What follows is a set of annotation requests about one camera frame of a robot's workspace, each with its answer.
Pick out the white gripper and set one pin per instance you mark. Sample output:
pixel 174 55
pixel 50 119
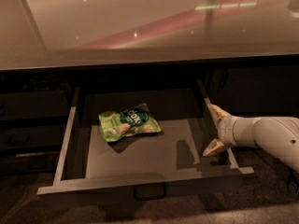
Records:
pixel 226 131

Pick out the dark grey drawer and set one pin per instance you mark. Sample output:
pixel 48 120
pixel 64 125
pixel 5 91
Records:
pixel 32 105
pixel 146 166
pixel 29 163
pixel 40 136

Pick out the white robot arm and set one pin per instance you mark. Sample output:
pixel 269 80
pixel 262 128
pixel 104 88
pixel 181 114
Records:
pixel 278 136

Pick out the dark grey cabinet door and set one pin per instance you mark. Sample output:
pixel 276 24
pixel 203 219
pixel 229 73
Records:
pixel 256 91

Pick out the green snack bag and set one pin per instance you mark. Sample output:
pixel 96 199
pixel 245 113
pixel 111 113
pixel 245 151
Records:
pixel 136 120

